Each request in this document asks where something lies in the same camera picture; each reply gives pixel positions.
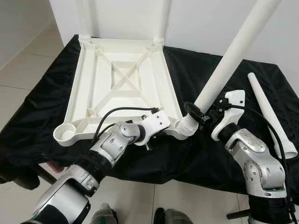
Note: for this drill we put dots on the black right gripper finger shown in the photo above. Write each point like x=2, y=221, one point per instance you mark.
x=194, y=112

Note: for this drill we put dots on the white plastic children table top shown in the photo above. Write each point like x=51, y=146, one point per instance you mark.
x=77, y=93

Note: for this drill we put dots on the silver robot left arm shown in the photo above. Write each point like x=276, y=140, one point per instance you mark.
x=112, y=142

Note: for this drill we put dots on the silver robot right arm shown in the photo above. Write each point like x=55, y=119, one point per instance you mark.
x=254, y=158

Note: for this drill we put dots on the black table cloth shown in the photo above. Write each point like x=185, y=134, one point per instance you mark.
x=210, y=70

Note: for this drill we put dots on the grey robot right leg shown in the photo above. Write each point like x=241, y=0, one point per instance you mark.
x=174, y=217

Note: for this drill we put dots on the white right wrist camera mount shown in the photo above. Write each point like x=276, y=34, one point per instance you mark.
x=236, y=100

